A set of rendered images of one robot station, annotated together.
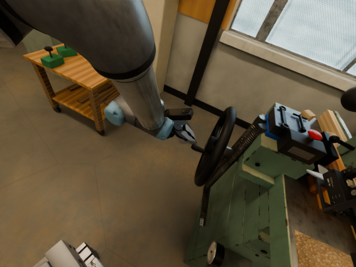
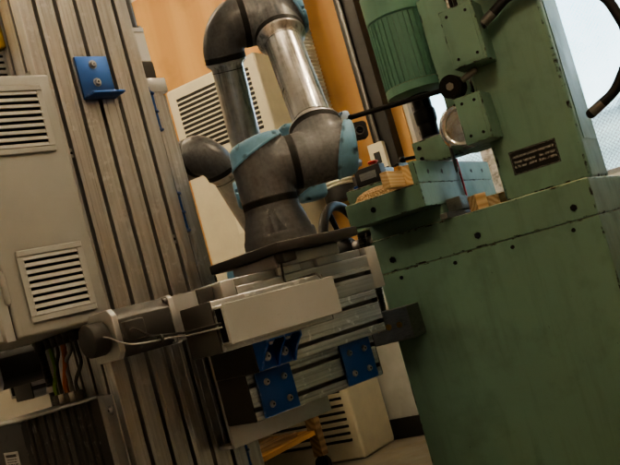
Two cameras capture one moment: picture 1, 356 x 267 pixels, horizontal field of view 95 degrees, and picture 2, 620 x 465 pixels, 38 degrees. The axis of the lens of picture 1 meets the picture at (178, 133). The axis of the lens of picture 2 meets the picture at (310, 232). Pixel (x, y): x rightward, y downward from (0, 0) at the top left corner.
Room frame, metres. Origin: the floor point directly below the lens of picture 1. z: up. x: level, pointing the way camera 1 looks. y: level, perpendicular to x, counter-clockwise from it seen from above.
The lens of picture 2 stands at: (-2.13, -0.96, 0.69)
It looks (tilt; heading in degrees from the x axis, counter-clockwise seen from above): 4 degrees up; 20
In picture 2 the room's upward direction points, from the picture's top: 15 degrees counter-clockwise
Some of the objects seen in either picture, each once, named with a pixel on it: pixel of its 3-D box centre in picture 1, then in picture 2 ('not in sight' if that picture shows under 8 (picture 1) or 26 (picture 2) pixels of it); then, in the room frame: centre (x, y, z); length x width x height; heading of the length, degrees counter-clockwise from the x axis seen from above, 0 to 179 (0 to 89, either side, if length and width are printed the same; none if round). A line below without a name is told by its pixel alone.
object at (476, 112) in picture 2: not in sight; (478, 118); (0.16, -0.63, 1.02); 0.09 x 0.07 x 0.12; 172
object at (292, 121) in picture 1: (292, 131); (372, 175); (0.35, -0.27, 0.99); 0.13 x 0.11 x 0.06; 172
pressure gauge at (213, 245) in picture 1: (215, 255); not in sight; (0.11, -0.22, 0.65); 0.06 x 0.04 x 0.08; 172
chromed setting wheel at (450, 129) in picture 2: not in sight; (462, 125); (0.20, -0.58, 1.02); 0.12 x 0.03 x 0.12; 82
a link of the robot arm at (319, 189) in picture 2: not in sight; (302, 180); (-0.06, -0.21, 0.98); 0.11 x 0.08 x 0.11; 117
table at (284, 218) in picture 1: (292, 167); (411, 207); (0.35, -0.36, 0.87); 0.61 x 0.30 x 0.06; 172
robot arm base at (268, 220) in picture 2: not in sight; (276, 222); (-0.40, -0.26, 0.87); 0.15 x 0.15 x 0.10
